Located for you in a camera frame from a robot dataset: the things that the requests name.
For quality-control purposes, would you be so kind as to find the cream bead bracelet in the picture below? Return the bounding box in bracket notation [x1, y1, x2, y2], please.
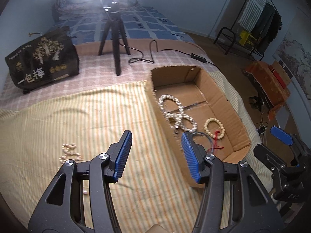
[203, 117, 226, 141]

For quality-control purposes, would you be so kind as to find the large twisted white pearl necklace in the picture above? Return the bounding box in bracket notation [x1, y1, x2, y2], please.
[157, 94, 198, 134]

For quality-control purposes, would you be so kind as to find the small cream pearl necklace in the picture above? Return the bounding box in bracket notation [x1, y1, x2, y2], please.
[58, 143, 84, 168]

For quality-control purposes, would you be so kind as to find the brown cardboard box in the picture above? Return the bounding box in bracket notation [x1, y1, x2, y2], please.
[146, 65, 251, 188]

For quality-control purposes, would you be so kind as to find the yellow striped cloth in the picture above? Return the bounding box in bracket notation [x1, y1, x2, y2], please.
[0, 71, 274, 233]

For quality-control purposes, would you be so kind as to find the pink checked bed sheet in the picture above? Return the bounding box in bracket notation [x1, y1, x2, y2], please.
[1, 39, 218, 110]

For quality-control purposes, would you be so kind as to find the black clothes rack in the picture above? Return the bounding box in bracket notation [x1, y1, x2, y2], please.
[213, 0, 283, 60]

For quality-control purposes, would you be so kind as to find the black printed snack bag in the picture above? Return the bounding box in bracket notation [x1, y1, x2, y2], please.
[5, 26, 79, 93]

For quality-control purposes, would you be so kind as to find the black tripod stand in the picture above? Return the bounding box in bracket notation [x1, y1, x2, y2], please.
[98, 2, 131, 76]

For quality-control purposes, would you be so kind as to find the folded patterned quilt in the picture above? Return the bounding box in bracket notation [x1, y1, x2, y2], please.
[52, 0, 139, 22]

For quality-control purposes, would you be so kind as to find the landscape wall poster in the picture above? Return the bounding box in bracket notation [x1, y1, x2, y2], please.
[275, 31, 310, 100]

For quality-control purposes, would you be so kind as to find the black power cable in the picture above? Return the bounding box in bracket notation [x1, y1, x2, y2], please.
[119, 39, 220, 71]

